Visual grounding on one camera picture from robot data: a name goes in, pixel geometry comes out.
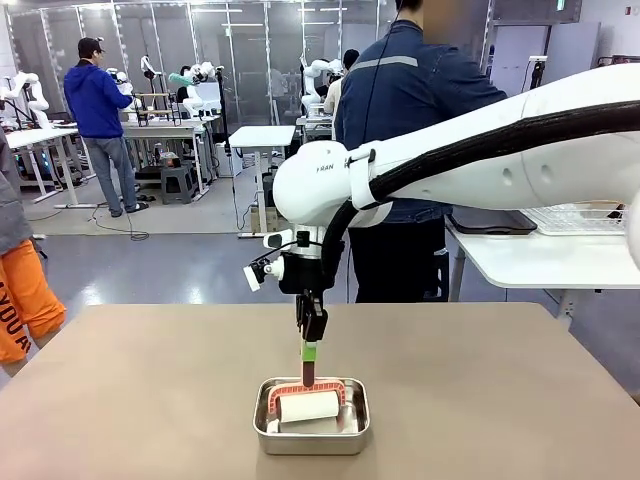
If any red-handled lint roller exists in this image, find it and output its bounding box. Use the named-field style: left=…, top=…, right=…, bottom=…
left=267, top=360, right=350, bottom=435

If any grey plastic stool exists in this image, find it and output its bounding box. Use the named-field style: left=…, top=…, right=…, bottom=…
left=160, top=163, right=197, bottom=206

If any black braided cable sleeve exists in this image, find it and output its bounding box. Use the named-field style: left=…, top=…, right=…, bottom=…
left=319, top=99, right=640, bottom=291

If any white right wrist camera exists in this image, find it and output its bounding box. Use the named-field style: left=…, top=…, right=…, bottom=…
left=243, top=260, right=287, bottom=294

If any white side table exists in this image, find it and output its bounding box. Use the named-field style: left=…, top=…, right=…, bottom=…
left=443, top=214, right=640, bottom=329

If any white wire dish basket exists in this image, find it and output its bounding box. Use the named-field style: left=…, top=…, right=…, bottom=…
left=519, top=201, right=632, bottom=237

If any seated person in background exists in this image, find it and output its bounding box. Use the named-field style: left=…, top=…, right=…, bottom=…
left=323, top=48, right=361, bottom=116

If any person in blue hoodie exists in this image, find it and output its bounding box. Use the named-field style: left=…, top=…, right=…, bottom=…
left=63, top=36, right=151, bottom=219

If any rectangular steel container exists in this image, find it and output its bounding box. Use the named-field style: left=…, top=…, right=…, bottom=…
left=252, top=377, right=372, bottom=456

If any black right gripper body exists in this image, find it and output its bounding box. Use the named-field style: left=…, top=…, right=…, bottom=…
left=277, top=252, right=335, bottom=296

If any person in orange shorts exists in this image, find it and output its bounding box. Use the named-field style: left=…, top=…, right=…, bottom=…
left=0, top=127, right=68, bottom=380

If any person in denim jacket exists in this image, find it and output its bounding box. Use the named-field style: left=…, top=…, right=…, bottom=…
left=333, top=0, right=510, bottom=305

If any white velcro strap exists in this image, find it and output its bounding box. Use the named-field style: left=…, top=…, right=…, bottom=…
left=348, top=148, right=377, bottom=211

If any black tripod stand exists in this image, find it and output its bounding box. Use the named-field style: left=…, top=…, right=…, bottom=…
left=527, top=54, right=550, bottom=94

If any white lab desk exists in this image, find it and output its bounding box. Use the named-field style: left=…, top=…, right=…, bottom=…
left=0, top=127, right=99, bottom=210
left=121, top=117, right=212, bottom=197
left=228, top=124, right=297, bottom=240

